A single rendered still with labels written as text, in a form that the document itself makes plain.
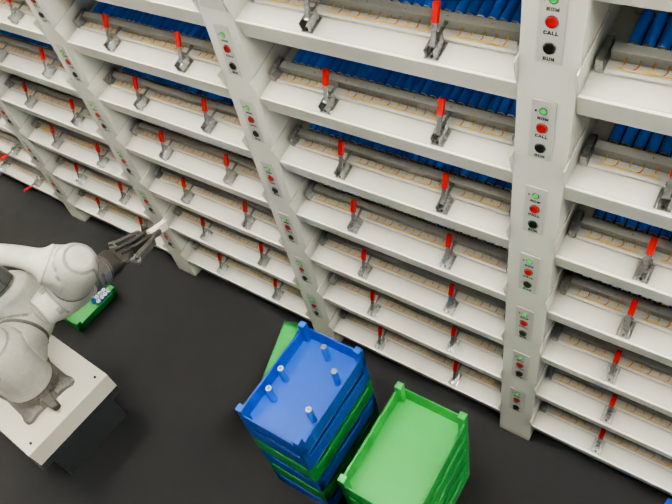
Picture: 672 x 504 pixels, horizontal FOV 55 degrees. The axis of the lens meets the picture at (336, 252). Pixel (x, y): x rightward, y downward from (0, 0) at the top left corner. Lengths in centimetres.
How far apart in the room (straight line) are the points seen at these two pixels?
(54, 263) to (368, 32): 90
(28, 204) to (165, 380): 134
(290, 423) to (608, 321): 81
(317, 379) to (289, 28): 91
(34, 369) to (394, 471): 109
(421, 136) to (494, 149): 15
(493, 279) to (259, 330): 111
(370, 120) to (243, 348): 124
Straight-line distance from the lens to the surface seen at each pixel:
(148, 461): 229
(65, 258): 161
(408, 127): 131
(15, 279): 216
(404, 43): 119
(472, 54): 114
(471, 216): 139
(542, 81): 107
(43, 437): 216
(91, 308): 273
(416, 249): 159
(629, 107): 105
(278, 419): 173
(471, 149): 125
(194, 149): 201
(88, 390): 217
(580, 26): 100
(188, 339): 247
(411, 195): 144
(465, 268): 154
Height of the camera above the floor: 191
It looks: 49 degrees down
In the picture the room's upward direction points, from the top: 15 degrees counter-clockwise
